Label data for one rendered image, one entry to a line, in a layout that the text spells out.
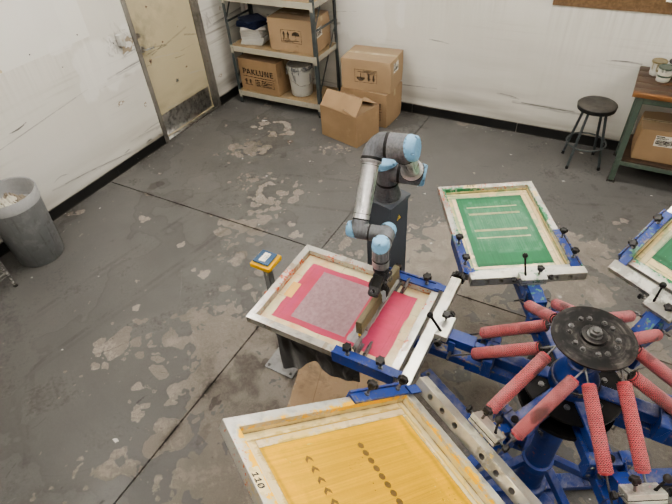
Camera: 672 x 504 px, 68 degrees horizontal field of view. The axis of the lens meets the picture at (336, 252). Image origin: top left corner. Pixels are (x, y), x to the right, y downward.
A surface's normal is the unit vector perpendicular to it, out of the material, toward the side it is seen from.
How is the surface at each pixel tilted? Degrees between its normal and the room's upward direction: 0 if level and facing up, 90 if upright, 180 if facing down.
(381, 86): 90
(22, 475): 0
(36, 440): 0
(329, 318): 0
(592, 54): 90
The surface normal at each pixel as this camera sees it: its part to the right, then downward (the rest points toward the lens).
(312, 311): -0.06, -0.74
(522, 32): -0.47, 0.61
